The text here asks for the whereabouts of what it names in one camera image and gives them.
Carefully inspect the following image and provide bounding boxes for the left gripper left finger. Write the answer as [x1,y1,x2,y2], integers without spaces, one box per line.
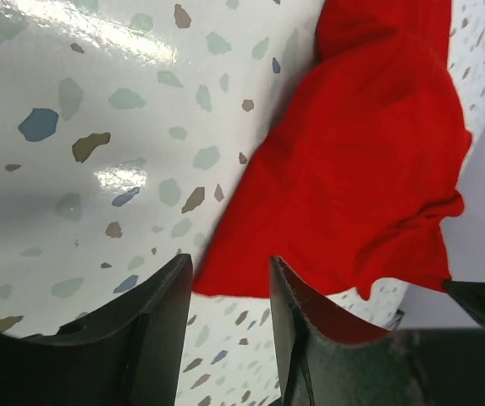
[0,254,193,406]

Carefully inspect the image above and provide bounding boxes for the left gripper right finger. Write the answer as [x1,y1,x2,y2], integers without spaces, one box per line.
[270,256,485,405]

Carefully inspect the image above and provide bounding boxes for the red t shirt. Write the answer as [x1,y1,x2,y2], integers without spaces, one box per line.
[193,1,471,299]

